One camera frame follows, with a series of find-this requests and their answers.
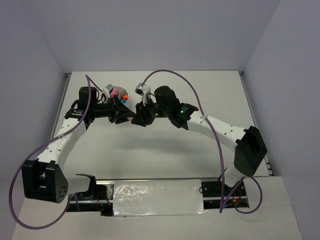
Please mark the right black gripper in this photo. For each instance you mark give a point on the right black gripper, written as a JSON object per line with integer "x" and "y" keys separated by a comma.
{"x": 142, "y": 114}

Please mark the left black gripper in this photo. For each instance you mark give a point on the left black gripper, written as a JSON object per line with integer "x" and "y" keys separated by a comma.
{"x": 124, "y": 112}

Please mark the pink marker pack bottle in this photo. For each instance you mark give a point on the pink marker pack bottle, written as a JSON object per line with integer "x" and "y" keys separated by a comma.
{"x": 114, "y": 92}

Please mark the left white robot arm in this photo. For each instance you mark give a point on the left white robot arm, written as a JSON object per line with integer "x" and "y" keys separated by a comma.
{"x": 43, "y": 178}

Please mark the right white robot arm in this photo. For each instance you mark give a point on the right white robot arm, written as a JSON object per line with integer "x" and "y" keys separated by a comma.
{"x": 247, "y": 143}

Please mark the white round divided organizer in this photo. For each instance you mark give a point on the white round divided organizer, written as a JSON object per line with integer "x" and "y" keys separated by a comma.
{"x": 122, "y": 92}

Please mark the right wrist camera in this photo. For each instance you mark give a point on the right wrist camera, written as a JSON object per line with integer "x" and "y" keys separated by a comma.
{"x": 143, "y": 90}

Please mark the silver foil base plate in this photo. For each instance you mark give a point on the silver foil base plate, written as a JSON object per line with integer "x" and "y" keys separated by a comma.
{"x": 145, "y": 198}

